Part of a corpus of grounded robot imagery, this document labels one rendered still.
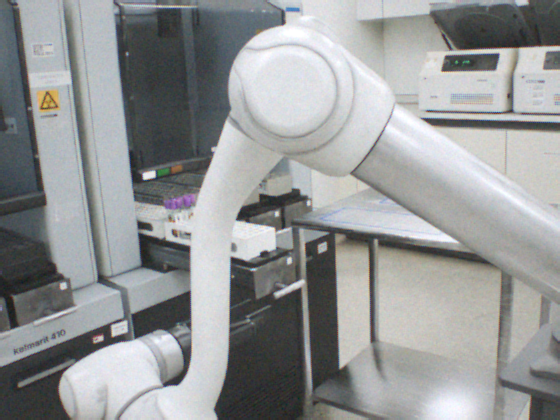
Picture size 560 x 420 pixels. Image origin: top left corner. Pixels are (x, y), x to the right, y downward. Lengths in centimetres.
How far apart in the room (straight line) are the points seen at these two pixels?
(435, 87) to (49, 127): 261
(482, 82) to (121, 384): 286
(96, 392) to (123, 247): 64
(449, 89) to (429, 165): 289
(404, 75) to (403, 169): 376
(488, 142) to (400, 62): 121
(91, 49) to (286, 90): 93
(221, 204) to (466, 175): 35
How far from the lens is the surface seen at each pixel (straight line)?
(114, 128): 149
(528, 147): 340
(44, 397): 142
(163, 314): 154
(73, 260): 147
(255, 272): 127
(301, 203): 185
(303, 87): 58
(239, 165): 83
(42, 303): 135
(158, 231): 153
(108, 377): 97
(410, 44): 438
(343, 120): 61
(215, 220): 85
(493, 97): 344
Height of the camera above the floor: 123
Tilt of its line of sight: 14 degrees down
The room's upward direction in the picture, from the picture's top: 4 degrees counter-clockwise
